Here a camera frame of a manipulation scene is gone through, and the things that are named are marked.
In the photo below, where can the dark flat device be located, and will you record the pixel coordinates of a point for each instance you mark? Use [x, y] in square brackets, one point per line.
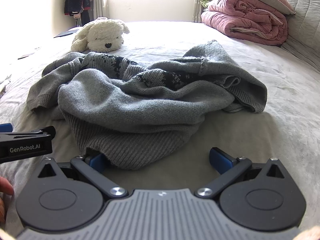
[26, 55]
[66, 33]

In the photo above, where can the grey knit sweater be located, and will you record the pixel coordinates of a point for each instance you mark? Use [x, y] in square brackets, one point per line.
[125, 105]

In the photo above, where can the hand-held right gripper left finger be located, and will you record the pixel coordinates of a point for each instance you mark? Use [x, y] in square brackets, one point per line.
[96, 163]

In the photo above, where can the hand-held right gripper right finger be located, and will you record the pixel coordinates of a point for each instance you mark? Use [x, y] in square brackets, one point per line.
[221, 161]

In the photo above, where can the white plush dog toy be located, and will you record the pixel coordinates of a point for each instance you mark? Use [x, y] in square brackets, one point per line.
[105, 35]

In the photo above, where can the pink folded quilt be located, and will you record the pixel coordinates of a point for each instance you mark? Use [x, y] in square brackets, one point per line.
[245, 20]

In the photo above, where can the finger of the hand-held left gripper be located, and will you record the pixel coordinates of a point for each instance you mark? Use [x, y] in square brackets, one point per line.
[6, 127]

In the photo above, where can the grey bed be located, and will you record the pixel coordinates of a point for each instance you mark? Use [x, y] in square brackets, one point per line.
[275, 105]

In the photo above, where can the grey quilted bedspread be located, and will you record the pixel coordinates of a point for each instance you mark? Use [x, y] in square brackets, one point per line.
[305, 30]

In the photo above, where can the green patterned pillow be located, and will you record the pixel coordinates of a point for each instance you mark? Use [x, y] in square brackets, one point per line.
[205, 3]

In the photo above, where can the dark hanging jacket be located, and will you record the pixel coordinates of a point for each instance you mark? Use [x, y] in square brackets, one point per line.
[75, 0]

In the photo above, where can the person's left hand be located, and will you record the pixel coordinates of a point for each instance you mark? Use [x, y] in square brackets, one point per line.
[7, 187]

